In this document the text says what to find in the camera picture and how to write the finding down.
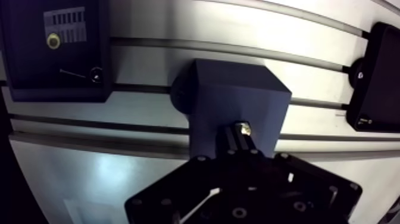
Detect dark blue-grey tray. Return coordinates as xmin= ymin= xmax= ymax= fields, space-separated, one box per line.
xmin=0 ymin=0 xmax=113 ymax=103

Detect steel bolt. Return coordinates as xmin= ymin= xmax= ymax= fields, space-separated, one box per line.
xmin=234 ymin=121 xmax=252 ymax=137

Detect black tray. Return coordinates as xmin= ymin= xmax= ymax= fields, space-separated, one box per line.
xmin=346 ymin=21 xmax=400 ymax=133

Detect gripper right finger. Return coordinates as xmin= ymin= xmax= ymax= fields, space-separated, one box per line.
xmin=237 ymin=133 xmax=363 ymax=224

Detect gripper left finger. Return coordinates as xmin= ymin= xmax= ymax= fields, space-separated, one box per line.
xmin=124 ymin=124 xmax=248 ymax=224

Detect dark blue-grey block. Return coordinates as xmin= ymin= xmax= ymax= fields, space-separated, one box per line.
xmin=169 ymin=58 xmax=292 ymax=158

